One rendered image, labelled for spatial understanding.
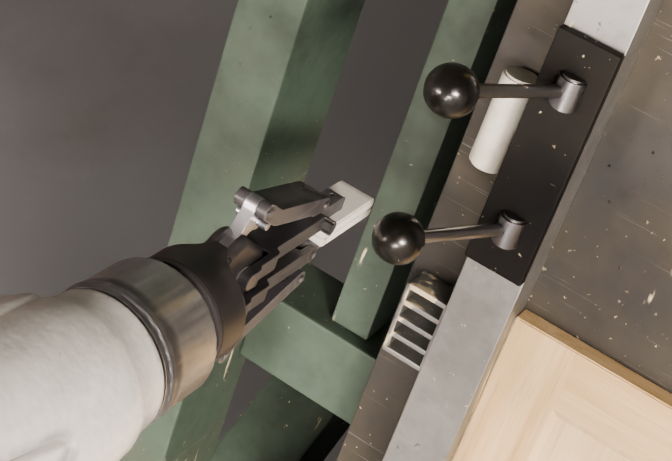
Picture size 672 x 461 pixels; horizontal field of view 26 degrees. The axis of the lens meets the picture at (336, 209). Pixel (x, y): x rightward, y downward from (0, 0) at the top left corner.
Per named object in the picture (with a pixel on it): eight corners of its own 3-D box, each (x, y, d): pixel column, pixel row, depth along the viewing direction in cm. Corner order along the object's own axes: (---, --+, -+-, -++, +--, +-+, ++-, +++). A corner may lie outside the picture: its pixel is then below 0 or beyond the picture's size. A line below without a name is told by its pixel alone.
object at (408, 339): (397, 334, 123) (381, 348, 121) (423, 268, 120) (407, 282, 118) (437, 358, 122) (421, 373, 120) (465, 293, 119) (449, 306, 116)
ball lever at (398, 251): (497, 233, 112) (355, 246, 104) (514, 192, 110) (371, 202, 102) (526, 263, 109) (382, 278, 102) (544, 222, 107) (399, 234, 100)
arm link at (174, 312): (27, 380, 86) (90, 340, 91) (147, 462, 83) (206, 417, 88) (56, 256, 81) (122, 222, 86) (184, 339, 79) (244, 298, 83)
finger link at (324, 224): (193, 266, 92) (199, 248, 91) (287, 205, 101) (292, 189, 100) (243, 296, 91) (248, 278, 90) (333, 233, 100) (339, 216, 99)
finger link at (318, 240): (324, 239, 100) (321, 248, 100) (372, 207, 106) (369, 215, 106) (288, 218, 101) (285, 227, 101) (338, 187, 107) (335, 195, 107)
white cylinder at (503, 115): (513, 61, 110) (478, 149, 114) (497, 70, 107) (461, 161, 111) (548, 79, 109) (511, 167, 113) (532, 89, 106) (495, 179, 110)
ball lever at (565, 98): (555, 100, 106) (405, 99, 98) (574, 54, 104) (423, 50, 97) (585, 128, 103) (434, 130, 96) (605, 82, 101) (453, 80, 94)
